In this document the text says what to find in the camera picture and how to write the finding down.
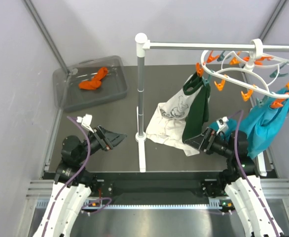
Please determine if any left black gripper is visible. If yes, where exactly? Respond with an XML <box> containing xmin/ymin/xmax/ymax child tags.
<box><xmin>77</xmin><ymin>124</ymin><xmax>128</xmax><ymax>161</ymax></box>

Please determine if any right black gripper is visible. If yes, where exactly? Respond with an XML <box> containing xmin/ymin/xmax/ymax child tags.
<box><xmin>185</xmin><ymin>127</ymin><xmax>234</xmax><ymax>158</ymax></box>

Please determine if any yellow-orange clip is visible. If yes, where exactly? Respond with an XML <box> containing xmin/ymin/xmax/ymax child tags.
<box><xmin>241</xmin><ymin>84</ymin><xmax>257</xmax><ymax>102</ymax></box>
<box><xmin>214</xmin><ymin>75</ymin><xmax>228</xmax><ymax>91</ymax></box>

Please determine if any orange sock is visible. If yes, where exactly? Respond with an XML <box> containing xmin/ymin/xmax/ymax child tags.
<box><xmin>78</xmin><ymin>80</ymin><xmax>102</xmax><ymax>90</ymax></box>
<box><xmin>91</xmin><ymin>67</ymin><xmax>108</xmax><ymax>81</ymax></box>

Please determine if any white round clip hanger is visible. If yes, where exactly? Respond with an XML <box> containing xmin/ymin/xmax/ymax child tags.
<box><xmin>199</xmin><ymin>39</ymin><xmax>289</xmax><ymax>99</ymax></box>

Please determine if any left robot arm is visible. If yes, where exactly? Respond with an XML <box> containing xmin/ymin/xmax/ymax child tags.
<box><xmin>34</xmin><ymin>126</ymin><xmax>127</xmax><ymax>237</ymax></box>

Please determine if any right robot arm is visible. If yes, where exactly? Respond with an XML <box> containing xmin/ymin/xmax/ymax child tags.
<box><xmin>185</xmin><ymin>127</ymin><xmax>285</xmax><ymax>237</ymax></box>

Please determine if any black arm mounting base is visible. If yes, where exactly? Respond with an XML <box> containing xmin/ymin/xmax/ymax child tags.
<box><xmin>91</xmin><ymin>172</ymin><xmax>227</xmax><ymax>205</ymax></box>

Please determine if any teal clip holding sock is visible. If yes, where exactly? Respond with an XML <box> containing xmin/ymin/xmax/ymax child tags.
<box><xmin>202</xmin><ymin>75</ymin><xmax>212</xmax><ymax>86</ymax></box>

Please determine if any orange clip holding socks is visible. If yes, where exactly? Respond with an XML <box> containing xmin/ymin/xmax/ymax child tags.
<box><xmin>196</xmin><ymin>63</ymin><xmax>204</xmax><ymax>77</ymax></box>

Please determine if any dark green sock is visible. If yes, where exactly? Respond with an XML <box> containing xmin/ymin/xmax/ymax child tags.
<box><xmin>182</xmin><ymin>73</ymin><xmax>211</xmax><ymax>144</ymax></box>

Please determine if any white printed sock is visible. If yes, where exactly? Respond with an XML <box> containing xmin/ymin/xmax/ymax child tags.
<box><xmin>146</xmin><ymin>74</ymin><xmax>203</xmax><ymax>157</ymax></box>

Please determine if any teal sock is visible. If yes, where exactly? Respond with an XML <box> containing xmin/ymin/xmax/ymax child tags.
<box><xmin>208</xmin><ymin>89</ymin><xmax>289</xmax><ymax>159</ymax></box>

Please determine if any grey plastic bin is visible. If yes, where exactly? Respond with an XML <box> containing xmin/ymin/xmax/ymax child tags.
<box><xmin>52</xmin><ymin>55</ymin><xmax>128</xmax><ymax>113</ymax></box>

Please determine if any white drying rack stand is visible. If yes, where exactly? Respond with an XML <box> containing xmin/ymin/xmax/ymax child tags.
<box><xmin>134</xmin><ymin>33</ymin><xmax>289</xmax><ymax>177</ymax></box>

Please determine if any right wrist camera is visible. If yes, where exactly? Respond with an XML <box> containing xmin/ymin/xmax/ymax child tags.
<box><xmin>216</xmin><ymin>117</ymin><xmax>229</xmax><ymax>134</ymax></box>

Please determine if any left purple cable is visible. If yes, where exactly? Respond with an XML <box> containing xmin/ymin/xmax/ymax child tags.
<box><xmin>40</xmin><ymin>116</ymin><xmax>112</xmax><ymax>237</ymax></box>

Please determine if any purple cable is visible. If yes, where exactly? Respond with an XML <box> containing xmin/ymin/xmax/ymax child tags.
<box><xmin>40</xmin><ymin>116</ymin><xmax>112</xmax><ymax>237</ymax></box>
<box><xmin>218</xmin><ymin>109</ymin><xmax>283</xmax><ymax>237</ymax></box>

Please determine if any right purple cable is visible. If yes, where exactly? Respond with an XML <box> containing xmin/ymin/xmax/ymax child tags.
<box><xmin>218</xmin><ymin>109</ymin><xmax>283</xmax><ymax>237</ymax></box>

